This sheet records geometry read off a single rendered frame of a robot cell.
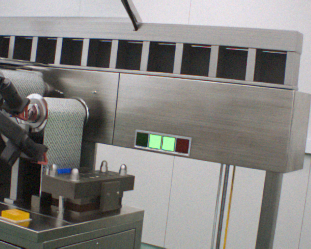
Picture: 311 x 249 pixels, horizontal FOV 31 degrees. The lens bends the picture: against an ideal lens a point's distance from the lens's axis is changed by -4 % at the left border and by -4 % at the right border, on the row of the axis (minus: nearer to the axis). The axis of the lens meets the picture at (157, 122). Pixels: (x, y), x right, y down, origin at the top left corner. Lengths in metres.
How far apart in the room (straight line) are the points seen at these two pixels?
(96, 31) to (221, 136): 0.72
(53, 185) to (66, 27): 0.79
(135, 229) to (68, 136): 0.46
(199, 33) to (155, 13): 2.86
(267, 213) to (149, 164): 2.83
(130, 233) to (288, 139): 0.74
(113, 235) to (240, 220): 2.57
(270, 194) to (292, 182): 2.25
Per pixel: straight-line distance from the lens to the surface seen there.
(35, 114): 2.21
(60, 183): 2.11
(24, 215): 1.99
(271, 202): 2.29
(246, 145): 2.14
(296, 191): 4.52
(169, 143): 2.26
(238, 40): 2.17
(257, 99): 2.12
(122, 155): 5.18
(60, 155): 2.30
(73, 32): 2.57
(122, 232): 2.29
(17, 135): 1.98
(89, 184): 2.14
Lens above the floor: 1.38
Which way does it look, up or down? 3 degrees down
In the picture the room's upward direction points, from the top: 6 degrees clockwise
